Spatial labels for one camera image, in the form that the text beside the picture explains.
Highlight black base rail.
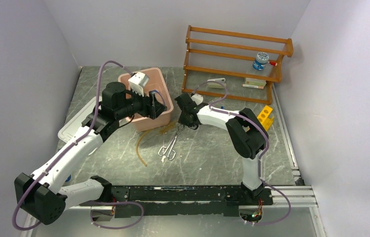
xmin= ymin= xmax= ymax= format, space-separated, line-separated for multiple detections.
xmin=79 ymin=185 xmax=274 ymax=219

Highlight blue white jar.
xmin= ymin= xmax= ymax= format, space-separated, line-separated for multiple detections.
xmin=253 ymin=52 xmax=269 ymax=71

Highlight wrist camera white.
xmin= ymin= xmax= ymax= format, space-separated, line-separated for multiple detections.
xmin=128 ymin=72 xmax=149 ymax=96
xmin=191 ymin=93 xmax=204 ymax=105

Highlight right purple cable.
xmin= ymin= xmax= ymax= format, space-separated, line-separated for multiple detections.
xmin=191 ymin=80 xmax=292 ymax=228

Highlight yellow test tube rack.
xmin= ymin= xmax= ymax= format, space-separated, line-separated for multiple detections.
xmin=257 ymin=105 xmax=274 ymax=131

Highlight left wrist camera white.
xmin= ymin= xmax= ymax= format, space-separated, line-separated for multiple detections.
xmin=128 ymin=72 xmax=149 ymax=96

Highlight pink plastic bin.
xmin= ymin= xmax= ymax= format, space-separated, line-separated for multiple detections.
xmin=114 ymin=68 xmax=174 ymax=132

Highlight white bin lid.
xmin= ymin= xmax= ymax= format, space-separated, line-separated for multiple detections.
xmin=58 ymin=97 xmax=96 ymax=143

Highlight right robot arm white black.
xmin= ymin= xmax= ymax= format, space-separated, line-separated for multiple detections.
xmin=175 ymin=93 xmax=269 ymax=204

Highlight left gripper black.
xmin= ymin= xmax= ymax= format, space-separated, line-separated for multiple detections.
xmin=115 ymin=86 xmax=167 ymax=119

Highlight white stapler on shelf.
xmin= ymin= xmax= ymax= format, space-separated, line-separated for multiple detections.
xmin=207 ymin=78 xmax=226 ymax=89

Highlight aluminium frame rail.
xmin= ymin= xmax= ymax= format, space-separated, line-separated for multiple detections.
xmin=20 ymin=163 xmax=319 ymax=237

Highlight amber rubber tubing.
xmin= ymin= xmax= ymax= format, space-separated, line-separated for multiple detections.
xmin=135 ymin=121 xmax=176 ymax=167

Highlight wooden shelf rack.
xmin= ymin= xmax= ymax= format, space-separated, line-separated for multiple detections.
xmin=182 ymin=25 xmax=294 ymax=105

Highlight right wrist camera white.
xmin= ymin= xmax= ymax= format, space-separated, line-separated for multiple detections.
xmin=191 ymin=93 xmax=204 ymax=105

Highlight blue safety glasses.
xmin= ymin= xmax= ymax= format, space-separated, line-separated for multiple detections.
xmin=150 ymin=90 xmax=166 ymax=106

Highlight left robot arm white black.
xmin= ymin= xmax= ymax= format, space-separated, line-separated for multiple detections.
xmin=14 ymin=82 xmax=167 ymax=225

